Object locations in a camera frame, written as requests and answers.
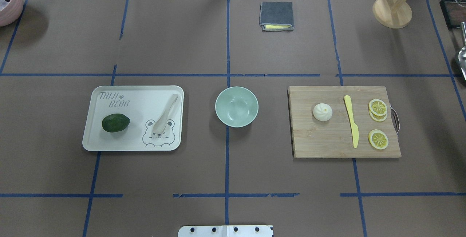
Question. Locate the pink ice bowl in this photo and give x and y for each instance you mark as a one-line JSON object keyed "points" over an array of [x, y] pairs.
{"points": [[10, 11]]}

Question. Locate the lemon slice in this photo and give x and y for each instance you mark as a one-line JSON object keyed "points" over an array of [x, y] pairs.
{"points": [[378, 139], [377, 107], [378, 118]]}

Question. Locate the bamboo cutting board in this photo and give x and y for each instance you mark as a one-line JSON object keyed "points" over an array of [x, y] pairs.
{"points": [[333, 139]]}

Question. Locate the wooden mug tree stand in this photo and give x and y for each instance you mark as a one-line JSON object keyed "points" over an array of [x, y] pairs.
{"points": [[393, 14]]}

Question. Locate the light green bowl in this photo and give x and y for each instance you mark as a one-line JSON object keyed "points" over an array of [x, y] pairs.
{"points": [[236, 106]]}

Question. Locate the upper lemon slice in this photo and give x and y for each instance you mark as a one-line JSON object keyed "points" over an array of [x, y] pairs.
{"points": [[377, 107]]}

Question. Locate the beige plastic spoon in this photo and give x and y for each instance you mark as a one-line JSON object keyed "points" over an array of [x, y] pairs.
{"points": [[160, 124]]}

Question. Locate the dark wooden tray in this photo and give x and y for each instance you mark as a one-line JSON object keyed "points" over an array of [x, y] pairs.
{"points": [[454, 12]]}

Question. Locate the metal scoop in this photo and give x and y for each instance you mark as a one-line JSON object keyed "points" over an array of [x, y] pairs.
{"points": [[461, 56]]}

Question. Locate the lower lemon slice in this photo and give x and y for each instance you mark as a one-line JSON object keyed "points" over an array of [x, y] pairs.
{"points": [[378, 139]]}

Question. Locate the green avocado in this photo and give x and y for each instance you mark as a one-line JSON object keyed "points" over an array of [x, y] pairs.
{"points": [[115, 122]]}

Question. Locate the middle lemon slice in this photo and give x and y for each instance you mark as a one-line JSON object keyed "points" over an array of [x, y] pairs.
{"points": [[378, 118]]}

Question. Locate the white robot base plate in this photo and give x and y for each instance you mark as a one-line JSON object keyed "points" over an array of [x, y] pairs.
{"points": [[226, 231]]}

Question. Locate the yellow plastic knife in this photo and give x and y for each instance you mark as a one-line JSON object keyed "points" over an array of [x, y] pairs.
{"points": [[354, 128]]}

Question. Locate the cream bear serving tray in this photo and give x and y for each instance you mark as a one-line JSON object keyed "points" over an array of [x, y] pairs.
{"points": [[142, 105]]}

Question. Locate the folded grey yellow cloth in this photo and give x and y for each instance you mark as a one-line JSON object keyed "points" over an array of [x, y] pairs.
{"points": [[276, 16]]}

